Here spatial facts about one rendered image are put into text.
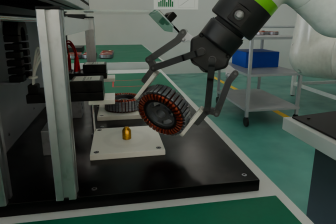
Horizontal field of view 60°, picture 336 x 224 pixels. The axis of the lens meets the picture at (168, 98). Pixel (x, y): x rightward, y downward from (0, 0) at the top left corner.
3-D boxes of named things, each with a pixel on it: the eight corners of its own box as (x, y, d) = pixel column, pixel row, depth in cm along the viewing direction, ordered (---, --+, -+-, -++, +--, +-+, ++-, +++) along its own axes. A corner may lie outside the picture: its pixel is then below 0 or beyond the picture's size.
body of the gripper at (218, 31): (210, 12, 50) (177, 54, 53) (248, 42, 50) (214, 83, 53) (212, 14, 57) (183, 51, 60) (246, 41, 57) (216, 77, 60)
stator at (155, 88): (194, 120, 55) (201, 108, 57) (147, 83, 55) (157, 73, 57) (168, 144, 63) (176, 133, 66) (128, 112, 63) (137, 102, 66)
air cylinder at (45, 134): (74, 140, 67) (72, 117, 66) (69, 154, 60) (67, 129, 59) (51, 141, 66) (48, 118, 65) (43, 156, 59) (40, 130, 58)
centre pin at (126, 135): (130, 136, 66) (130, 125, 66) (131, 139, 64) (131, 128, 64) (122, 136, 66) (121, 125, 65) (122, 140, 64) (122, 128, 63)
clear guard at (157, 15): (165, 31, 101) (165, 13, 99) (180, 33, 78) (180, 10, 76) (67, 31, 95) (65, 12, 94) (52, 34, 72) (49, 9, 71)
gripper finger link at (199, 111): (201, 105, 60) (204, 107, 60) (181, 130, 62) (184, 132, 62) (200, 109, 57) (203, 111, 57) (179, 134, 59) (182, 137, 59)
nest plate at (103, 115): (145, 104, 97) (145, 100, 97) (151, 118, 83) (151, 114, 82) (99, 106, 95) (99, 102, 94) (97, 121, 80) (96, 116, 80)
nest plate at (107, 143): (155, 129, 74) (155, 124, 74) (165, 155, 60) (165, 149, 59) (95, 133, 71) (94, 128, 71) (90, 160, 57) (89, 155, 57)
